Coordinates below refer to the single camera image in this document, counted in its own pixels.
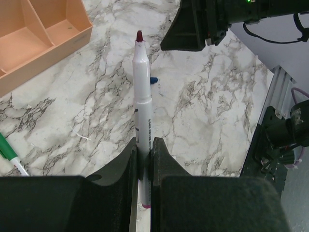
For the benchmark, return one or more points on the white pen magenta end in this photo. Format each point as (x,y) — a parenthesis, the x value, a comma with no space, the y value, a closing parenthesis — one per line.
(143,113)

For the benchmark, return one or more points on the blue pen cap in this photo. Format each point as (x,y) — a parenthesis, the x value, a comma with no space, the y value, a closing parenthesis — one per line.
(153,80)

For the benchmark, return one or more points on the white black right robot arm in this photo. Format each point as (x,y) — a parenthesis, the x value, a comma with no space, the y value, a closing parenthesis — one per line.
(252,11)

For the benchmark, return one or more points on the white pen green end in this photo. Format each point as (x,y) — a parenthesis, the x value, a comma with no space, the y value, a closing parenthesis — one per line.
(8,153)

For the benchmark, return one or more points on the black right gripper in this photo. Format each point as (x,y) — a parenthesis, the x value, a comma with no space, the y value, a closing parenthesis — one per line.
(187,31)

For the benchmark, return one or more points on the aluminium table edge rail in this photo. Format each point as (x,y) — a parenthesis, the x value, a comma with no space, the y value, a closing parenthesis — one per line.
(279,94)

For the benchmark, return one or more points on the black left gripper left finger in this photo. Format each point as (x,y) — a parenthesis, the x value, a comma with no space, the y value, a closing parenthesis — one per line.
(105,201)

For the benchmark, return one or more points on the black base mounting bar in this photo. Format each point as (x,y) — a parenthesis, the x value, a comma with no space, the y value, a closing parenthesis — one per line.
(262,159)

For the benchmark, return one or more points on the orange plastic desk organizer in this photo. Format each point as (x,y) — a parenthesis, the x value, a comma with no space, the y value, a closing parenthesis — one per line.
(36,34)

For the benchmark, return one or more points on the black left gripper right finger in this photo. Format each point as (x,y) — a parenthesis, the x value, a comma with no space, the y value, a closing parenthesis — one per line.
(181,202)

